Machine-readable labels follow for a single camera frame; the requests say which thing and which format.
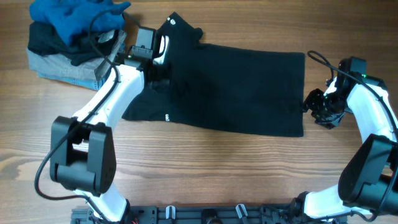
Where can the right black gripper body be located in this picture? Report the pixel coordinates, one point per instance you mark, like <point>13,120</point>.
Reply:
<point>326,107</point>

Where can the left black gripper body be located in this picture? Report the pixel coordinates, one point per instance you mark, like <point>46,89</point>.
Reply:
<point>163,72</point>

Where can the black t-shirt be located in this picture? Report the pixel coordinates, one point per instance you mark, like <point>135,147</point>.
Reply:
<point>225,88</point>

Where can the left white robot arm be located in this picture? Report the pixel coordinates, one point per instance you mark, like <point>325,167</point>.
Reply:
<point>83,158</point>

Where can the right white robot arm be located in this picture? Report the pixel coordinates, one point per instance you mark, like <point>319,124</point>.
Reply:
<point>367,187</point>

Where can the light blue denim garment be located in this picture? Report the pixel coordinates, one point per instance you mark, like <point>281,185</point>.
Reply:
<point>77,83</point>

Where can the grey folded garment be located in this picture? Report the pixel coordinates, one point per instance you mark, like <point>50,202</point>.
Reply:
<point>49,55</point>

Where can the blue crumpled garment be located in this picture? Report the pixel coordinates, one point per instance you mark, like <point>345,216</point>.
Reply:
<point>72,18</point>

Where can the black folded garment in pile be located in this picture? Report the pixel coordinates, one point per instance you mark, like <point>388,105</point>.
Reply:
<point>44,40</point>

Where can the dark metal base rail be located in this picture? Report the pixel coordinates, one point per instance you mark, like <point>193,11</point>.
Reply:
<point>228,215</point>

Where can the right white rail clip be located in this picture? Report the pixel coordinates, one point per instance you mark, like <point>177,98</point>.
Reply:
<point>241,211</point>

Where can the white rail clip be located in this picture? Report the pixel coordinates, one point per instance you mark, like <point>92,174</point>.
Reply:
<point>241,211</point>
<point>170,212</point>

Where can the left white rail clip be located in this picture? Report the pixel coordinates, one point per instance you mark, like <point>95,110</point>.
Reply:
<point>170,212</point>

